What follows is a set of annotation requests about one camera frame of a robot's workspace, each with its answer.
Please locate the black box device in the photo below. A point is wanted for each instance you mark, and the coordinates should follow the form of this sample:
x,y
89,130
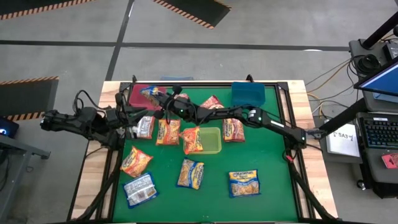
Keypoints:
x,y
392,51

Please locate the black aluminium table frame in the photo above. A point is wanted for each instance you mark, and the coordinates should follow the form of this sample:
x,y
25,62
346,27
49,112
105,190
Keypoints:
x,y
282,87

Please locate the blue plastic bin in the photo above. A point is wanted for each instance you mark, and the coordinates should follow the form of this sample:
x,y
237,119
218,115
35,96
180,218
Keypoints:
x,y
248,93

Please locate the caster wheel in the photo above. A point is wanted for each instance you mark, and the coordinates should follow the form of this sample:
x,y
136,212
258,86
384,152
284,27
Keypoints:
x,y
360,185

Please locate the grey metal cart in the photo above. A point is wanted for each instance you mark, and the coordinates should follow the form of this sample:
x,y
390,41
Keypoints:
x,y
18,146

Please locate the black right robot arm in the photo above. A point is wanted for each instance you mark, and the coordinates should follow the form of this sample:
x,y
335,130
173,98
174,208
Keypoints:
x,y
264,119

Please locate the black backlit keyboard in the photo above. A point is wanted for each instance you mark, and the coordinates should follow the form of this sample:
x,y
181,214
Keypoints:
x,y
381,132

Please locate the red Maruchan noodle pack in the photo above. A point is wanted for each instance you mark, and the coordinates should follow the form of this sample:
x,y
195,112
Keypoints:
x,y
233,133
184,96
211,102

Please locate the black device with blue light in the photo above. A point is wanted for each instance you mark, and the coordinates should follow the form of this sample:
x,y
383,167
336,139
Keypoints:
x,y
7,129

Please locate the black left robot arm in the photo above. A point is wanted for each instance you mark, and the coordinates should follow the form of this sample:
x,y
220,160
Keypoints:
x,y
87,124

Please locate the orange Maruchan noodle pack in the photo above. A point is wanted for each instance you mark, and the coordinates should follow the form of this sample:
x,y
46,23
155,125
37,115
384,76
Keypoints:
x,y
136,161
145,127
191,140
168,132

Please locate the black monitor pole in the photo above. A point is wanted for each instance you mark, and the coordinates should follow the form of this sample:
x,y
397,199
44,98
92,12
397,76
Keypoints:
x,y
377,32

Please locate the grey base plate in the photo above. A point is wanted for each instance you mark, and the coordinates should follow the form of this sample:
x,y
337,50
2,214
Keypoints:
x,y
342,160

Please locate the grey workstation shelf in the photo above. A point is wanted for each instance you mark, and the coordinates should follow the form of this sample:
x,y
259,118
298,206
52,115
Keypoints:
x,y
373,165

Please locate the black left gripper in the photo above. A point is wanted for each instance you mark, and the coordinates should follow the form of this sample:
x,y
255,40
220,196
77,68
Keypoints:
x,y
124,115

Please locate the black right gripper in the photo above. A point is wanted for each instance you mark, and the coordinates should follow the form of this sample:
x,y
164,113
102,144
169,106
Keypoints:
x,y
174,107

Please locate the black equipment case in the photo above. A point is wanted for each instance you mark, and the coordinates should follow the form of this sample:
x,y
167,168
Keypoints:
x,y
385,188

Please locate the red plastic bin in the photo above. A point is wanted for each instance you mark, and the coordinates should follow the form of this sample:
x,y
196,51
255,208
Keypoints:
x,y
136,99

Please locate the black hazard-striped floor mat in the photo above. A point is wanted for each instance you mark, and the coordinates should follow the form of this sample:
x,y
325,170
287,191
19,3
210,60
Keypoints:
x,y
25,96
18,6
199,11

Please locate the workstation desk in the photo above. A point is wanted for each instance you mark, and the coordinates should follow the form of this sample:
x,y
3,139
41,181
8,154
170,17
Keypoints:
x,y
354,46

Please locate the white SA3 label sheet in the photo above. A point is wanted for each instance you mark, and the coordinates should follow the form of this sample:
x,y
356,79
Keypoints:
x,y
343,143

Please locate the pink card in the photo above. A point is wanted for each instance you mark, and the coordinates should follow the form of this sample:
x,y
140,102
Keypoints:
x,y
390,160

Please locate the blue Maruchan noodle pack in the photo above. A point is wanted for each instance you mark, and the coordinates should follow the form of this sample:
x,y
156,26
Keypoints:
x,y
190,174
244,183
147,91
140,190

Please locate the green table mat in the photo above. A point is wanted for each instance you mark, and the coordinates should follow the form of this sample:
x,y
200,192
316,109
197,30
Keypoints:
x,y
217,202

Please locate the black stand beam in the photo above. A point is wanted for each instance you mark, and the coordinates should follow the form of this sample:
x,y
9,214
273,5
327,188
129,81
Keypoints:
x,y
342,117

